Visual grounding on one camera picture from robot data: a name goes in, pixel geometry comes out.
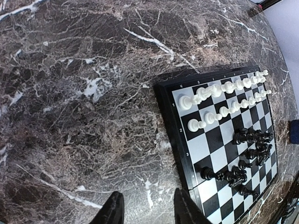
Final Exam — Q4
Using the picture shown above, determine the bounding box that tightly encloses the white pawn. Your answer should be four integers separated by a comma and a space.
204, 112, 222, 124
219, 106, 235, 117
187, 119, 206, 132

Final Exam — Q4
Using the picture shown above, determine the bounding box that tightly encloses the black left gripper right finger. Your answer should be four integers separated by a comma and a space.
174, 188, 212, 224

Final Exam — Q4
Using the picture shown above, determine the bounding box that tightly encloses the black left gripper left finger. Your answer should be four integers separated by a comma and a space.
90, 191, 124, 224

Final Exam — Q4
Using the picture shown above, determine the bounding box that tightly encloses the black chess pieces pile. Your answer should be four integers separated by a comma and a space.
213, 128, 274, 188

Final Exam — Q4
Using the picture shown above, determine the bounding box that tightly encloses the black white chessboard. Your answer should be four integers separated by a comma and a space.
154, 67, 278, 224

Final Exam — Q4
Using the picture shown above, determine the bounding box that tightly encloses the white bishop piece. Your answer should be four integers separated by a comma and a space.
210, 84, 222, 98

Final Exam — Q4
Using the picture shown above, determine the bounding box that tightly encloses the white rook left corner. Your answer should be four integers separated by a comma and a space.
178, 94, 202, 110

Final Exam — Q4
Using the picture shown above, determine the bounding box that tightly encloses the white knight piece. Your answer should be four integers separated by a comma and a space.
196, 86, 214, 101

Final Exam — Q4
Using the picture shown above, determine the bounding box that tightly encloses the black rook piece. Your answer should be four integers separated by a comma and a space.
200, 167, 217, 180

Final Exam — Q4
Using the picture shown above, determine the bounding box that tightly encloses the black pawn piece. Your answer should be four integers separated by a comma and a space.
238, 185, 258, 196

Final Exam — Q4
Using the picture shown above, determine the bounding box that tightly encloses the dark blue mug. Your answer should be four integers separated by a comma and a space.
289, 119, 299, 145

